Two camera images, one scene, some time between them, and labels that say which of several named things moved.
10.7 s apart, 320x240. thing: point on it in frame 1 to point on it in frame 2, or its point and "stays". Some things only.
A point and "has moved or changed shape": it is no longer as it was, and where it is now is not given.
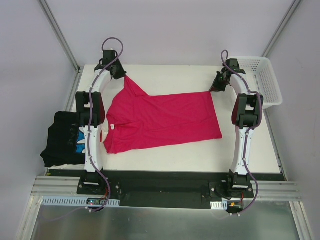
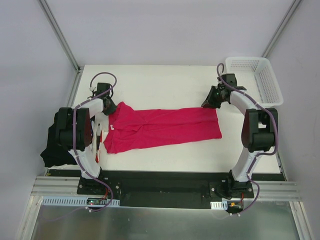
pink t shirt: x=134 y=121 has moved or changed shape
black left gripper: x=119 y=72 to x=110 y=107
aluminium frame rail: x=44 y=186 stays
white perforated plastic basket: x=260 y=77 stays
